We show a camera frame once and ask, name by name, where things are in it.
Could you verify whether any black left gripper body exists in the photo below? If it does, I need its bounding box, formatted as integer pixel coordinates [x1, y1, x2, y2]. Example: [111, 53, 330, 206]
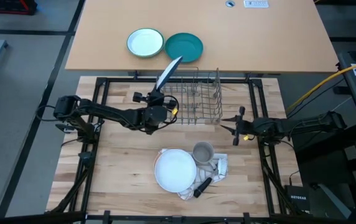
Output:
[133, 91, 179, 110]

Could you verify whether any dark blue plate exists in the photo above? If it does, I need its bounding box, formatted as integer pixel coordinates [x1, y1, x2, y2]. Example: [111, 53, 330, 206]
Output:
[155, 55, 184, 91]

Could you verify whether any white plate green rim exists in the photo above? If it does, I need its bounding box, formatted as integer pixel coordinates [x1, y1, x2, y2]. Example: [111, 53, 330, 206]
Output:
[126, 27, 166, 58]

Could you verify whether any yellow cable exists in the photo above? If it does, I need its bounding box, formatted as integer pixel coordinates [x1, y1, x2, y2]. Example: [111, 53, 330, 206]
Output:
[286, 57, 356, 113]

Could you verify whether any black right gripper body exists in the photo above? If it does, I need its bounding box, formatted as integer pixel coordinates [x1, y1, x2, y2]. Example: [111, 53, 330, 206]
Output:
[232, 106, 255, 147]

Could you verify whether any black metal frame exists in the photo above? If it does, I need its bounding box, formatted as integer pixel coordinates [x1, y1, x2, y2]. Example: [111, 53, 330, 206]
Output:
[44, 76, 294, 224]

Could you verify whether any dish brush black handle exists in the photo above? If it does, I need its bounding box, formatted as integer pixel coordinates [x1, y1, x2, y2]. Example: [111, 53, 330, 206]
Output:
[192, 157, 229, 199]

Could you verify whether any grey patterned mug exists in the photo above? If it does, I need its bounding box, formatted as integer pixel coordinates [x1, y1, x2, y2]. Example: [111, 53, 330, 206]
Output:
[192, 141, 215, 166]

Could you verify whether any black red-edged crate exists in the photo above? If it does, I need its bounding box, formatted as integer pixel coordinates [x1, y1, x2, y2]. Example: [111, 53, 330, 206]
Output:
[0, 0, 38, 16]

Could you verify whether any white desk power outlet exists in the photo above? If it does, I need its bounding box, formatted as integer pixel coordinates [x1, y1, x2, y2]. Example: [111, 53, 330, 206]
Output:
[243, 0, 269, 9]

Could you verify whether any white red-striped dish towel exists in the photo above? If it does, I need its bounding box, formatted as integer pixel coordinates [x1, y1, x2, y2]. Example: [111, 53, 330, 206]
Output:
[159, 148, 229, 202]

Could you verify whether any teal plate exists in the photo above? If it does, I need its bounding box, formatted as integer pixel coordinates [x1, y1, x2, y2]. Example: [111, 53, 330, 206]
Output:
[164, 32, 204, 63]

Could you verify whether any light wood desk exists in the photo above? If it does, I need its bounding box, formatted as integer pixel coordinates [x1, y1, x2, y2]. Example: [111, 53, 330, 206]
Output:
[65, 0, 340, 73]

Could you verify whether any grey wire dish rack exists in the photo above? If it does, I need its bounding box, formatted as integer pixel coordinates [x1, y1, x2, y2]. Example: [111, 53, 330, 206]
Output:
[156, 67, 224, 126]

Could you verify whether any black network switch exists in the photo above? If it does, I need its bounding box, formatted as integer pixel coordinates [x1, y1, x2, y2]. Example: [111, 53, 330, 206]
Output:
[284, 184, 311, 213]

